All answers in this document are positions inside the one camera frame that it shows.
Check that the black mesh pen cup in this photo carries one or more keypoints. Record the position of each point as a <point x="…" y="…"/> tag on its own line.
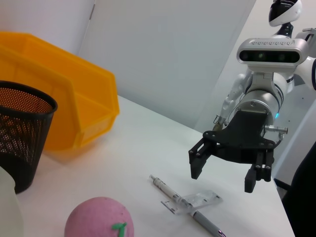
<point x="24" y="138"/>

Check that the yellow plastic storage bin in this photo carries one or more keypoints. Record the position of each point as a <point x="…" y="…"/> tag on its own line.
<point x="86" y="81"/>

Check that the silver ballpoint pen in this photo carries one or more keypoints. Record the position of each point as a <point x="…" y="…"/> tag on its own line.
<point x="165" y="188"/>

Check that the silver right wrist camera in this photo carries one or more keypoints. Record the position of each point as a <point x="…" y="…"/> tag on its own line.
<point x="271" y="54"/>

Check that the green glass fruit plate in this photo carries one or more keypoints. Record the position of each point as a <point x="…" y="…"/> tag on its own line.
<point x="8" y="205"/>

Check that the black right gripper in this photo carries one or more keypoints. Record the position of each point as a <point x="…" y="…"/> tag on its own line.
<point x="242" y="138"/>

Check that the white humanoid robot figure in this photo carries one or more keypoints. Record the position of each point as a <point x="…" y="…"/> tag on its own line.
<point x="284" y="12"/>

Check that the pink peach toy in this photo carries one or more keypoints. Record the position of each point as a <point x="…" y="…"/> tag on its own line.
<point x="96" y="217"/>

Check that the clear plastic ruler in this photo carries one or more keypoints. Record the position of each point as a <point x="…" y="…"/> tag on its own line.
<point x="205" y="197"/>

